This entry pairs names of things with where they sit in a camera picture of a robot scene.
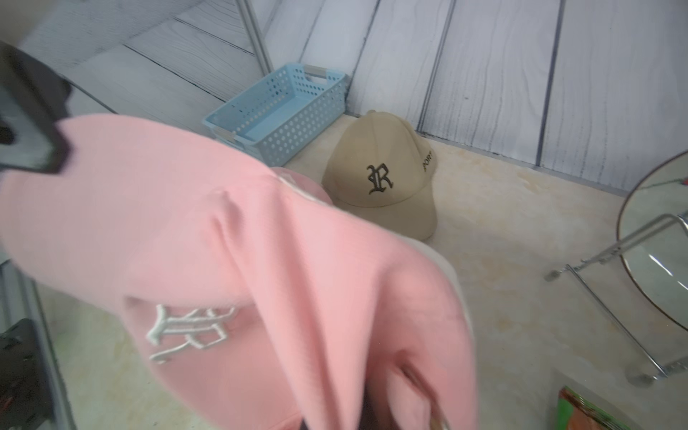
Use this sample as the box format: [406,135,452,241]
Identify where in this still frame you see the pink baseball cap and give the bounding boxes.
[272,167,333,205]
[1,114,478,429]

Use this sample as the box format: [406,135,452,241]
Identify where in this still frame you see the left aluminium corner post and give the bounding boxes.
[236,0,273,76]

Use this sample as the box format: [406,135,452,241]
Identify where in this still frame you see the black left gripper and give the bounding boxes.
[1,42,72,174]

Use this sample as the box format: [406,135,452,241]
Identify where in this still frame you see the green red snack bag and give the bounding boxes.
[555,386,631,430]

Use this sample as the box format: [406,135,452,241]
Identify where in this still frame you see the chrome wire plate rack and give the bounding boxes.
[544,212,687,388]

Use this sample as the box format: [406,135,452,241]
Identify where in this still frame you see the beige baseball cap black logo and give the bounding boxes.
[322,111,437,241]

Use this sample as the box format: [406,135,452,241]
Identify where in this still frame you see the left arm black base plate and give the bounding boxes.
[1,318,54,429]

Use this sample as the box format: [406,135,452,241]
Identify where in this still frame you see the light blue plastic basket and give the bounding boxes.
[202,64,349,167]

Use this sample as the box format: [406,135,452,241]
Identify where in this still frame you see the white ceramic plate red flowers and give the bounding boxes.
[617,152,687,329]

